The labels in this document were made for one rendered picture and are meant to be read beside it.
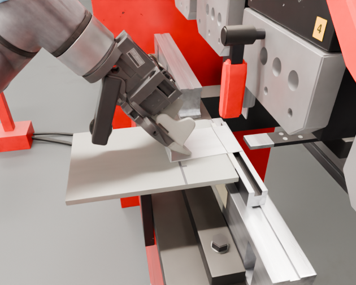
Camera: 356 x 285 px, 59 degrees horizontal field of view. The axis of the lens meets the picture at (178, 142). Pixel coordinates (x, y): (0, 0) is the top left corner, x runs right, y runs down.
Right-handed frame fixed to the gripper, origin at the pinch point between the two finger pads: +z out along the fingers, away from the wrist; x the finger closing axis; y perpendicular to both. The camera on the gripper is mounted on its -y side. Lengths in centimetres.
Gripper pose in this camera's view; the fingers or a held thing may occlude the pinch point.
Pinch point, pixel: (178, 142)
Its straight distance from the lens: 56.2
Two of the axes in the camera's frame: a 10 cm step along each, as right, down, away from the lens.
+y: 7.3, -6.5, -2.2
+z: 6.3, 5.3, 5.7
